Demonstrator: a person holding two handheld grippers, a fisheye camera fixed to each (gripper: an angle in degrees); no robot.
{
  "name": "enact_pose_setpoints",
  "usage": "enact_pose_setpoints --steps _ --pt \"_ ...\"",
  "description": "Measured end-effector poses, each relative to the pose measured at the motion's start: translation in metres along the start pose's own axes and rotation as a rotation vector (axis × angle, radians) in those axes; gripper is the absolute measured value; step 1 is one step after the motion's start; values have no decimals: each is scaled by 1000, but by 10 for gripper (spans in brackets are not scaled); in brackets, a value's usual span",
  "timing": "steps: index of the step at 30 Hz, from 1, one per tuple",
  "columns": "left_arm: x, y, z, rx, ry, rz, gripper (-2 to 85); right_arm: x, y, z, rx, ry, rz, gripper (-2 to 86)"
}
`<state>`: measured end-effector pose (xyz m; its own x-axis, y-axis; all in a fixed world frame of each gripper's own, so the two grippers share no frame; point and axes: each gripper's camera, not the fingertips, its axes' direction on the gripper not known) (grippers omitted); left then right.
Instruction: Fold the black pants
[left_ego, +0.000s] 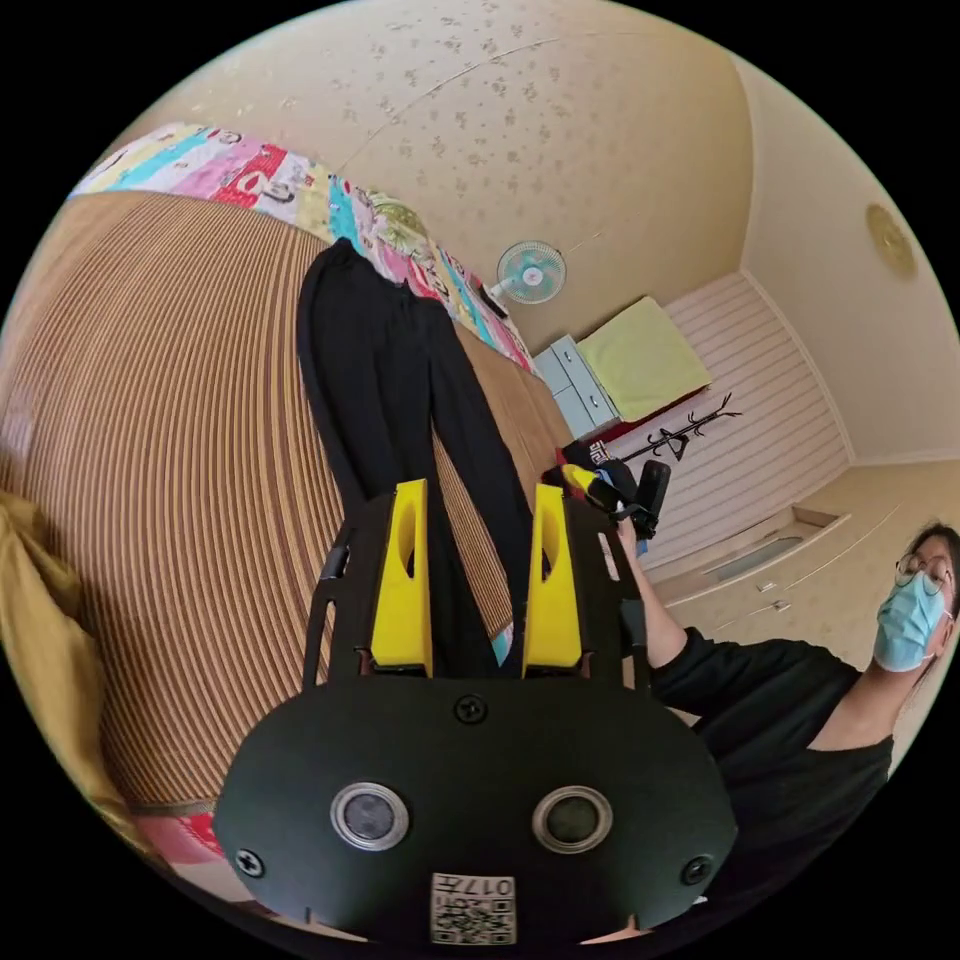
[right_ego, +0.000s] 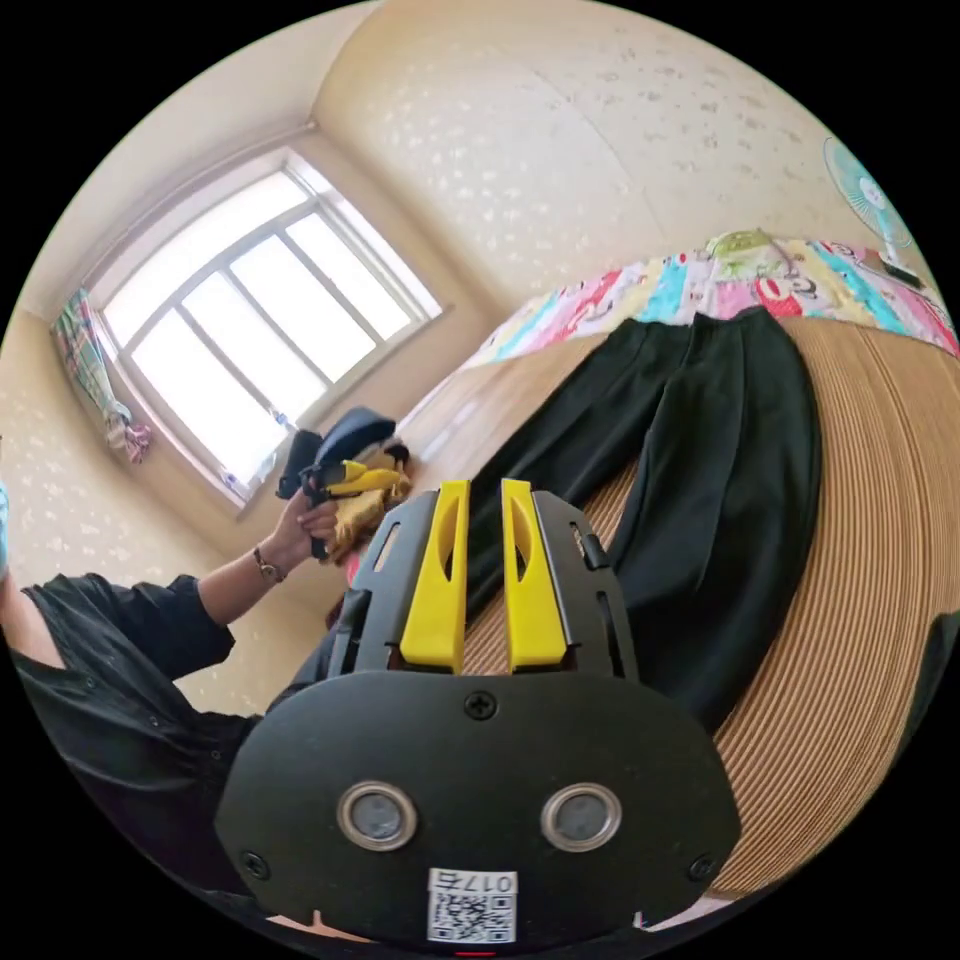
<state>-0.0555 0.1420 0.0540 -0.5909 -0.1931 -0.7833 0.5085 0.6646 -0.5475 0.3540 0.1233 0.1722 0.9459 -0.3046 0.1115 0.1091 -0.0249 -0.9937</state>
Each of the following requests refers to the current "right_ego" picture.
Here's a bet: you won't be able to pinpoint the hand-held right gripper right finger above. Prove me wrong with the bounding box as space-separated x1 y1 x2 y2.
500 478 568 675

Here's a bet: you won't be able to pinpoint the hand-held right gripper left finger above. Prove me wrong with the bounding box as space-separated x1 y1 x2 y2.
399 479 472 675

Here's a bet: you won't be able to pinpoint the person's left forearm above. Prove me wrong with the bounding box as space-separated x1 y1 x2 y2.
196 545 288 626

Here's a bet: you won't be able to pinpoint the black pants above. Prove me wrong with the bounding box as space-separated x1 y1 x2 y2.
464 305 824 735

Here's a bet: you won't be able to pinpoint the person's left hand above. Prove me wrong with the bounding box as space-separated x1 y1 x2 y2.
269 494 340 562

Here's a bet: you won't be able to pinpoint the pile of clothes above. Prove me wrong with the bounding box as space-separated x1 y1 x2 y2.
326 442 415 590

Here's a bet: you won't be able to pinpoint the window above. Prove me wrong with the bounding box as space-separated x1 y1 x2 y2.
95 148 453 520

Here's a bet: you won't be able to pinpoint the plaid curtain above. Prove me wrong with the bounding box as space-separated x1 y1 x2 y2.
50 287 154 466

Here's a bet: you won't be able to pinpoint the bed with woven mat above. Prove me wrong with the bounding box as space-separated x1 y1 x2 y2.
326 233 960 901

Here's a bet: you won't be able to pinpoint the person's body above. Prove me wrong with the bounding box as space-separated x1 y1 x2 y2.
0 479 355 913

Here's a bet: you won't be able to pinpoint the turquoise standing fan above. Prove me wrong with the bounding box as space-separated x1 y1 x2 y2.
822 136 924 291

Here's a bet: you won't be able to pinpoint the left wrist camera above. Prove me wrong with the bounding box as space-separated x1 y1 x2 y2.
275 428 325 501

